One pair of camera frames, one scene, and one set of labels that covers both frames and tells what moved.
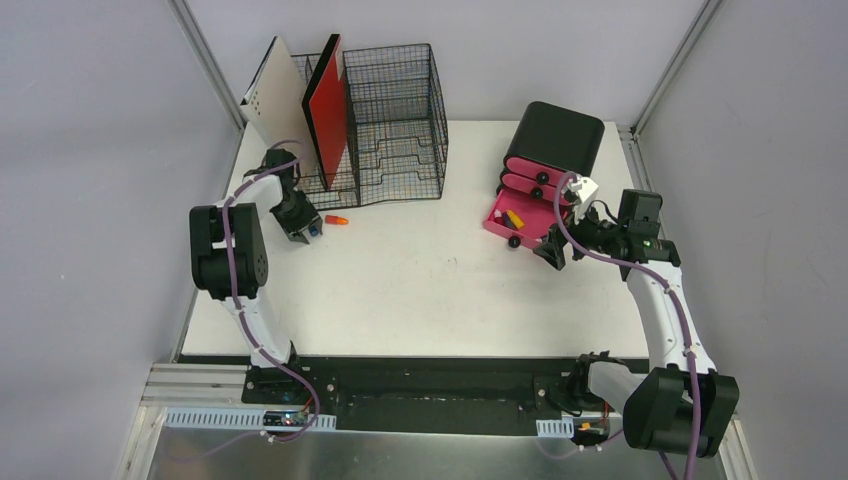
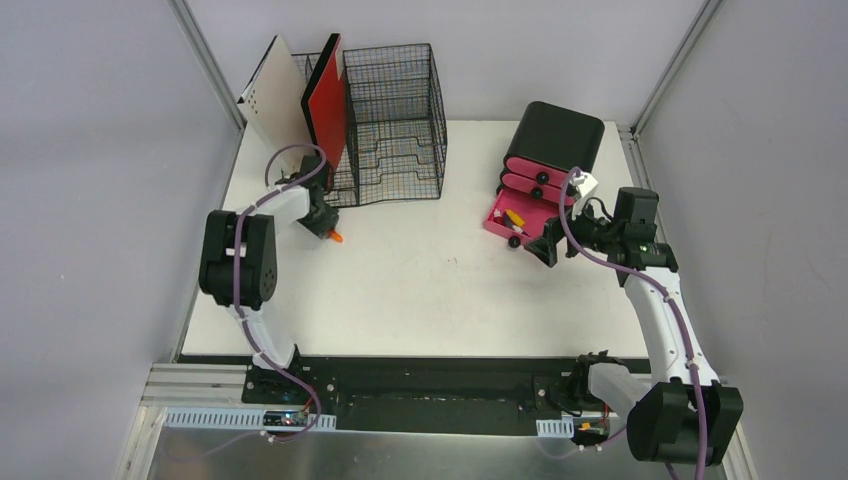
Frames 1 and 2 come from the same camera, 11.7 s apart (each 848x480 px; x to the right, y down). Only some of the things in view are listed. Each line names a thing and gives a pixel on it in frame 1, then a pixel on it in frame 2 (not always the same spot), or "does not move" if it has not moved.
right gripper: x=552 y=249 does not move
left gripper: x=298 y=220 to x=323 y=218
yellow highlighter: x=516 y=219 does not move
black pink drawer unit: x=543 y=143 does not move
